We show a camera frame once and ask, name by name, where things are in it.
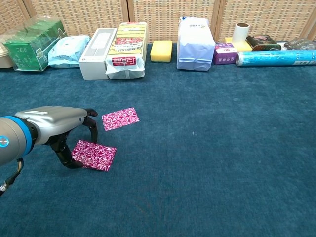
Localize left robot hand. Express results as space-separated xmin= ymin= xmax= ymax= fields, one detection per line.
xmin=14 ymin=105 xmax=99 ymax=170

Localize pink white patterned rectangular block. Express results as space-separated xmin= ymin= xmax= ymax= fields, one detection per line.
xmin=71 ymin=140 xmax=117 ymax=172
xmin=101 ymin=107 xmax=140 ymax=132

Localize long white power strip box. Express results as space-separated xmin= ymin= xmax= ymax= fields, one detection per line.
xmin=78 ymin=27 xmax=118 ymax=81

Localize light blue wet wipes pack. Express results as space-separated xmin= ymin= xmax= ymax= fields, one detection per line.
xmin=47 ymin=34 xmax=91 ymax=69

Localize clear box green tea bags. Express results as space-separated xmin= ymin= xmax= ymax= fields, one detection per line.
xmin=1 ymin=15 xmax=68 ymax=72

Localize beige lidded lunch box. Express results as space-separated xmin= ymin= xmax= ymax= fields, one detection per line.
xmin=0 ymin=34 xmax=14 ymax=69

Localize yellow sponge multipack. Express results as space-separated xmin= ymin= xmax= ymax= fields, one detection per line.
xmin=105 ymin=21 xmax=149 ymax=80

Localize yellow sponge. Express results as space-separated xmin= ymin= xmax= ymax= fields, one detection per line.
xmin=150 ymin=40 xmax=173 ymax=63
xmin=224 ymin=36 xmax=253 ymax=52

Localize blue carpet table cover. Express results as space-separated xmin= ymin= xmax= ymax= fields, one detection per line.
xmin=0 ymin=43 xmax=316 ymax=237

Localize woven bamboo folding screen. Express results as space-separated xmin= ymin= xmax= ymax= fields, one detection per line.
xmin=0 ymin=0 xmax=316 ymax=45

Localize white paper bag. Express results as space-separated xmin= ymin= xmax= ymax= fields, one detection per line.
xmin=176 ymin=16 xmax=216 ymax=72

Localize small purple box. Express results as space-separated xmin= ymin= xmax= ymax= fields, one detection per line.
xmin=213 ymin=42 xmax=238 ymax=66

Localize white roll cardboard core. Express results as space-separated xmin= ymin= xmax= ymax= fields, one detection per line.
xmin=233 ymin=22 xmax=251 ymax=44

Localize dark rectangular tin can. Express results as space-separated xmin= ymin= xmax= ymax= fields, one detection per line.
xmin=245 ymin=34 xmax=282 ymax=52

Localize blue cling film roll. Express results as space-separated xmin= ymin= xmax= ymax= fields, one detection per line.
xmin=235 ymin=50 xmax=316 ymax=68

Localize packaged metal clips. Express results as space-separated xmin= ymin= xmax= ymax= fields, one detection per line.
xmin=283 ymin=37 xmax=316 ymax=51

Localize thin wrist wire bundle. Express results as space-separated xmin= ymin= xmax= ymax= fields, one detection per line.
xmin=0 ymin=157 xmax=25 ymax=197

